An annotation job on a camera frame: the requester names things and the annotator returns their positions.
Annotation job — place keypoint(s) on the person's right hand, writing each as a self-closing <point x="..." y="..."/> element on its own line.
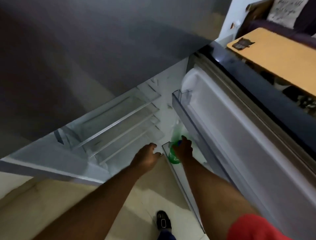
<point x="184" y="150"/>

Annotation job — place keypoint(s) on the person's left hand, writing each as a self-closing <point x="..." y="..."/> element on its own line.
<point x="144" y="158"/>

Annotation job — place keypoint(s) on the person's right thumb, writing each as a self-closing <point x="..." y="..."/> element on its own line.
<point x="175" y="147"/>

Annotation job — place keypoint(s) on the person's left thumb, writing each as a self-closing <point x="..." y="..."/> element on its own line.
<point x="158" y="155"/>

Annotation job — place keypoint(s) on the green plastic bottle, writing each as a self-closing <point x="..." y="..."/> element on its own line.
<point x="174" y="157"/>

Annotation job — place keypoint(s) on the person's left forearm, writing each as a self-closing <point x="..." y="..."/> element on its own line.
<point x="98" y="200"/>

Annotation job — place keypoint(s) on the person's right forearm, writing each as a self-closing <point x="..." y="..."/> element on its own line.
<point x="212" y="192"/>

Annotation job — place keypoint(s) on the glass refrigerator shelf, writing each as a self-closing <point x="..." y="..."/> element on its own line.
<point x="128" y="134"/>
<point x="116" y="116"/>
<point x="138" y="145"/>

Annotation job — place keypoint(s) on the clear long door bin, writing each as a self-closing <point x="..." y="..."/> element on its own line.
<point x="195" y="118"/>

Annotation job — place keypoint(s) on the clear short door bin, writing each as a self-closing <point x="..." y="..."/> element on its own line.
<point x="182" y="188"/>

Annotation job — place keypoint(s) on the black and white shoe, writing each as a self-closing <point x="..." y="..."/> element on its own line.
<point x="163" y="220"/>

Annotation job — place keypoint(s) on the grey refrigerator door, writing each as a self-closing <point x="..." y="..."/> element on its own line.
<point x="246" y="138"/>

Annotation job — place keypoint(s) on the blue trouser leg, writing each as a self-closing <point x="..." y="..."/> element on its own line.
<point x="166" y="235"/>

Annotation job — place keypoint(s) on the person's red sleeve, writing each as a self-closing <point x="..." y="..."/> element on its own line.
<point x="254" y="228"/>

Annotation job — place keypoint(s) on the grey refrigerator body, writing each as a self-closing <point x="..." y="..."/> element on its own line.
<point x="74" y="61"/>

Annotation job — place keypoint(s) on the light wooden table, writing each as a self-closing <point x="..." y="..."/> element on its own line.
<point x="279" y="56"/>

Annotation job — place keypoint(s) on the dark purple sofa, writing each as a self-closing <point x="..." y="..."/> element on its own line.
<point x="306" y="32"/>

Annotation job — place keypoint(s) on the white printed cushion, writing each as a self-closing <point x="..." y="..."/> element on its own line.
<point x="286" y="11"/>

